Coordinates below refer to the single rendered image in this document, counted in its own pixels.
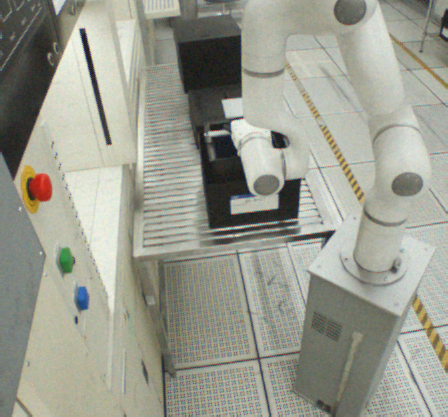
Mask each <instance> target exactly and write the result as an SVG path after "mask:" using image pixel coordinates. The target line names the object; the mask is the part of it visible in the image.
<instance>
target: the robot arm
mask: <svg viewBox="0 0 448 417"><path fill-rule="evenodd" d="M242 15H243V17H242V111H243V117H244V119H241V120H240V118H233V119H232V120H231V121H230V122H229V123H226V124H224V130H226V131H228V132H229V133H231V136H232V140H233V142H234V145H235V147H236V148H237V150H238V156H241V161H242V165H243V169H244V173H245V177H246V181H247V184H248V185H249V189H250V191H251V192H252V194H253V195H255V196H257V197H260V198H268V197H272V196H274V195H276V193H277V192H278V191H279V190H280V189H281V188H282V186H283V184H284V180H289V179H297V178H301V177H303V176H304V175H305V174H306V173H307V170H308V166H309V156H310V142H309V138H308V135H307V133H306V131H305V129H304V128H303V126H302V125H301V122H300V121H299V120H298V119H297V118H296V117H295V116H294V115H293V114H291V113H290V112H289V111H287V110H286V109H285V108H284V106H283V103H284V102H283V89H284V77H285V63H286V39H287V37H288V36H293V35H316V36H326V37H330V36H336V39H337V43H338V45H339V49H340V52H341V55H342V59H343V62H344V65H345V68H346V70H347V73H348V75H349V77H350V79H351V82H352V84H353V87H354V90H355V93H356V95H357V98H358V100H359V103H360V105H361V108H362V110H363V112H364V115H365V118H366V121H367V125H368V130H369V136H370V141H371V145H372V150H373V156H374V163H375V178H374V181H373V182H372V183H371V184H370V185H369V186H368V188H367V190H366V193H365V198H364V203H363V208H362V213H361V218H360V223H359V228H358V233H357V234H354V235H352V236H350V237H349V238H347V239H346V240H345V241H344V243H343V245H342V248H341V252H340V257H341V261H342V264H343V266H344V267H345V268H344V269H345V270H346V271H347V272H348V273H349V274H350V275H351V276H352V277H354V278H355V279H357V280H359V281H362V282H365V283H368V284H372V285H388V284H389V283H392V282H395V281H397V280H399V279H400V278H401V277H402V276H403V275H404V274H405V273H406V271H407V268H408V264H409V259H408V255H407V253H406V251H405V249H404V248H403V247H402V245H401V243H402V240H403V237H404V234H405V231H406V226H407V221H408V218H409V215H410V211H411V208H412V205H413V203H414V202H415V201H416V200H418V199H420V198H421V197H423V196H424V195H425V194H426V193H427V191H428V190H429V188H430V181H431V175H432V168H431V162H430V158H429V154H428V149H427V146H426V143H425V140H424V138H423V135H422V132H421V129H420V126H419V123H418V121H417V119H416V117H415V115H414V112H413V110H412V108H411V105H410V103H409V100H408V97H407V95H406V92H405V88H404V84H403V80H402V77H401V73H400V69H399V66H398V62H397V59H396V55H395V52H394V48H393V45H392V42H391V38H390V36H389V34H388V32H387V28H386V25H385V22H384V19H383V15H382V12H381V9H380V6H379V3H378V0H249V1H248V2H247V4H246V5H245V7H244V10H243V12H242ZM270 130H272V131H276V132H280V133H282V134H284V135H286V136H288V137H289V138H290V146H289V147H288V148H286V149H278V148H274V147H273V145H272V138H271V131H270Z"/></svg>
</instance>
